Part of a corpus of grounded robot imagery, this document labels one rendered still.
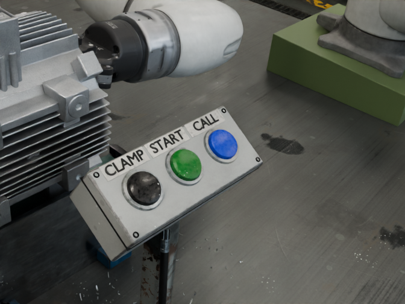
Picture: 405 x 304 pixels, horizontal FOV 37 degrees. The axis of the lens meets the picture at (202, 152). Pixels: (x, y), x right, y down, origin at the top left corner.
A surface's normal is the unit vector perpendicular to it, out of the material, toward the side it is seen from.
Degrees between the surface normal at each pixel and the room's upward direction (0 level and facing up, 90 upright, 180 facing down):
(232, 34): 73
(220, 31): 64
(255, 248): 0
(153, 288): 90
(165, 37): 54
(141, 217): 32
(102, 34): 82
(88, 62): 45
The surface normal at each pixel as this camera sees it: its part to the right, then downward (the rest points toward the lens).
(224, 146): 0.47, -0.41
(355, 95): -0.61, 0.41
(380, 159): 0.11, -0.81
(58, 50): 0.74, 0.43
